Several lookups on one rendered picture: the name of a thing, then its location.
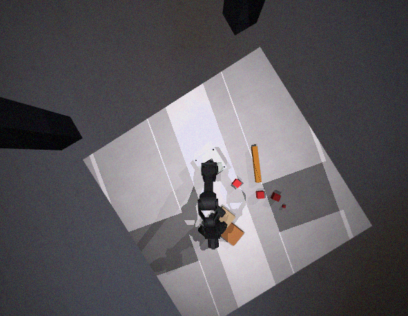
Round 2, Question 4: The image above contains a brown rectangular block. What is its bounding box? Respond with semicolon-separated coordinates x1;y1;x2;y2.
221;222;244;246

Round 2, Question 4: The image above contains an orange long bar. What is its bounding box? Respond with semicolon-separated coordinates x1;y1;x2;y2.
251;146;262;183

